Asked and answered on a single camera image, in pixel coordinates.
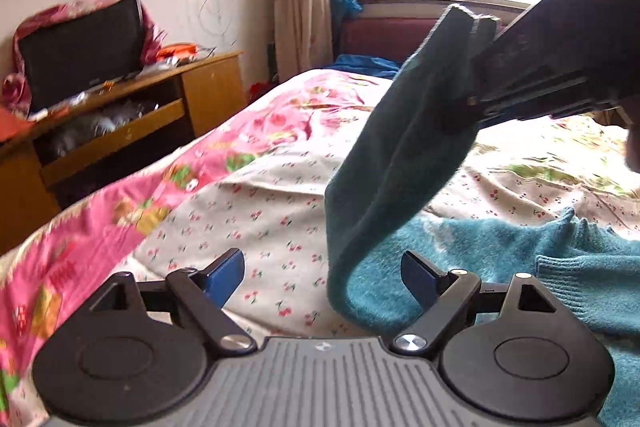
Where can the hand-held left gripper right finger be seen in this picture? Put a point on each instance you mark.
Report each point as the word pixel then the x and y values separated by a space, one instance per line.
pixel 415 277

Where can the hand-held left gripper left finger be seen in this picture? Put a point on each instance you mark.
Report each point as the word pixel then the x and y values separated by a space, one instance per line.
pixel 225 277

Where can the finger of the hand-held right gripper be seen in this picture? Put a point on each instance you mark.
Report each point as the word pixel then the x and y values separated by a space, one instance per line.
pixel 466 113
pixel 485 32

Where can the teal knit sweater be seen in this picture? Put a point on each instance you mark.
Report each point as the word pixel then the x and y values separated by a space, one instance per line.
pixel 385 187

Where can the cherry print bed sheet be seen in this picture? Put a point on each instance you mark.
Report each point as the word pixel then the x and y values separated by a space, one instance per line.
pixel 260 227

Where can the maroon padded headboard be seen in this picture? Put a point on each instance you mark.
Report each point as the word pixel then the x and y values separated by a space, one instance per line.
pixel 380 37

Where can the blue cloth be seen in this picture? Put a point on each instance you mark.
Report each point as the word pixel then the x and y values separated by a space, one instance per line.
pixel 367 66

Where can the wooden side cabinet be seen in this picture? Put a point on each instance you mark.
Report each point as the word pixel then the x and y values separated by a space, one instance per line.
pixel 210 92

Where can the grey cloth in desk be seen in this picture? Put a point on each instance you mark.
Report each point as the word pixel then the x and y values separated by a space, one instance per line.
pixel 100 122

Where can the orange plastic bag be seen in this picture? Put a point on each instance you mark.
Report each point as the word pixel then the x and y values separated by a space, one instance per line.
pixel 177 52

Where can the pink floral cloth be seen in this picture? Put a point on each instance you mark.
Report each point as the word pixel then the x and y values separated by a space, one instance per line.
pixel 150 32

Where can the black television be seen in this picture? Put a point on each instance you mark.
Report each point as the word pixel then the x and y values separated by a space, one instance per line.
pixel 80 52

